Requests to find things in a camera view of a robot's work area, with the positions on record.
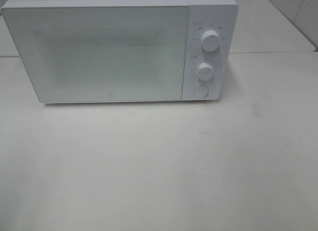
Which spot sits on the white microwave door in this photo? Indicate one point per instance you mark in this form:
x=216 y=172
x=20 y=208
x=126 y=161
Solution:
x=99 y=54

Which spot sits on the lower white timer knob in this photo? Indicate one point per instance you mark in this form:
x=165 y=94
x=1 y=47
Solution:
x=205 y=71

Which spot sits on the upper white power knob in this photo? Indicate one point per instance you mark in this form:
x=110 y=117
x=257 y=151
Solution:
x=210 y=40

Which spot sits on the white microwave oven body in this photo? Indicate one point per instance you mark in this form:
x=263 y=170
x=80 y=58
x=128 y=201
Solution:
x=202 y=15

